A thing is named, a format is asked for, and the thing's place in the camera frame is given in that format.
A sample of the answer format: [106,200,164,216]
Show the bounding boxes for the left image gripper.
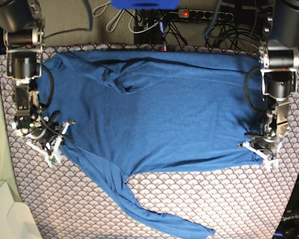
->
[11,117,75,167]

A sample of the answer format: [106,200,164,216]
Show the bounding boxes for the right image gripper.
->
[238,133,283,170]

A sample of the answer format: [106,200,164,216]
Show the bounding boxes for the blue long-sleeve T-shirt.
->
[44,51,262,239]

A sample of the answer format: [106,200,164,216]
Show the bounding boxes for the fan-patterned tablecloth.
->
[0,55,299,239]

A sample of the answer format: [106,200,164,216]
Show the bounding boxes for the black OpenArm box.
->
[273,175,299,239]

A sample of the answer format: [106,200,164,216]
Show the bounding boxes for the white plastic bin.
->
[0,180,42,239]

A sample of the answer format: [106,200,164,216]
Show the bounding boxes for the blue box overhead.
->
[111,0,180,9]

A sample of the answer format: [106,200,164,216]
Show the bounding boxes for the white power strip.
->
[177,9,234,21]

